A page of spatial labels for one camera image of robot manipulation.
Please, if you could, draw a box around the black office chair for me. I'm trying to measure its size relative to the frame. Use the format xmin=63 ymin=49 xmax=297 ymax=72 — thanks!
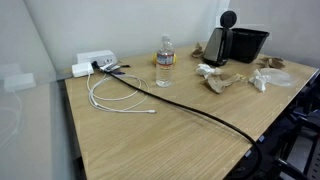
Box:
xmin=266 ymin=76 xmax=320 ymax=180

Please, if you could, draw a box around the small grey usb adapter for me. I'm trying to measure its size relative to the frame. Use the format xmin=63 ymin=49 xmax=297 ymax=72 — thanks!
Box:
xmin=99 ymin=62 xmax=132 ymax=76

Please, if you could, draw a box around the thick black cable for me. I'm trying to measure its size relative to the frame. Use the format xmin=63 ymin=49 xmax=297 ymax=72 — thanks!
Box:
xmin=90 ymin=60 xmax=264 ymax=180

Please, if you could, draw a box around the stainless steel electric kettle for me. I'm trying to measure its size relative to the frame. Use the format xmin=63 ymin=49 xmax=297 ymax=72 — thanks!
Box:
xmin=202 ymin=9 xmax=238 ymax=67

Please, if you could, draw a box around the thin white charging cable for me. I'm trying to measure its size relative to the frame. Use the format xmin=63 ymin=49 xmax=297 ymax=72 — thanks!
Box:
xmin=86 ymin=73 xmax=157 ymax=115

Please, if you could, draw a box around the white power adapter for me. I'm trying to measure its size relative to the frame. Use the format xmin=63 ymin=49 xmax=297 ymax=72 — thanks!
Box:
xmin=71 ymin=61 xmax=95 ymax=78

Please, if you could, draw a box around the black plastic waste bin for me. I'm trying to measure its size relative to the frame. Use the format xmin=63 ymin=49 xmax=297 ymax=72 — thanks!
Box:
xmin=229 ymin=27 xmax=271 ymax=64

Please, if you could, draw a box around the white power strip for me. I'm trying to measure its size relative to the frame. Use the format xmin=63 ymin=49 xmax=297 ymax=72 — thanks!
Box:
xmin=76 ymin=49 xmax=118 ymax=67

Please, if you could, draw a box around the white partition panel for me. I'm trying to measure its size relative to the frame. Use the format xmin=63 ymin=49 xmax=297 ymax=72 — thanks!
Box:
xmin=0 ymin=0 xmax=83 ymax=180

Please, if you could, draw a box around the small yellow wrapper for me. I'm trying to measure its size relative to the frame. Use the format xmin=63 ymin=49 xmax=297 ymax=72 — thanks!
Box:
xmin=235 ymin=73 xmax=248 ymax=82

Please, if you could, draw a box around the clear plastic wrapper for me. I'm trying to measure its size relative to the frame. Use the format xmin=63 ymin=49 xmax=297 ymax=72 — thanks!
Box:
xmin=258 ymin=67 xmax=296 ymax=88

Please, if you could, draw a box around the small brown paper scrap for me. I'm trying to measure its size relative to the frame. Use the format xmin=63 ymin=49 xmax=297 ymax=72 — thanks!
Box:
xmin=190 ymin=41 xmax=205 ymax=59

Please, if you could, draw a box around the white crumpled tissue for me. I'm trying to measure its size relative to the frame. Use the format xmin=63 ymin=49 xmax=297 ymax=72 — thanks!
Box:
xmin=195 ymin=63 xmax=223 ymax=80
xmin=248 ymin=68 xmax=273 ymax=93

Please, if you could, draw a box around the clear plastic water bottle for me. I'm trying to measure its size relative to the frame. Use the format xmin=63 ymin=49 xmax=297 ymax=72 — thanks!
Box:
xmin=155 ymin=34 xmax=176 ymax=88

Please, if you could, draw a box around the large crumpled brown paper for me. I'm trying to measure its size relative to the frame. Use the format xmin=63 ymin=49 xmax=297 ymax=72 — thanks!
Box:
xmin=256 ymin=55 xmax=286 ymax=70

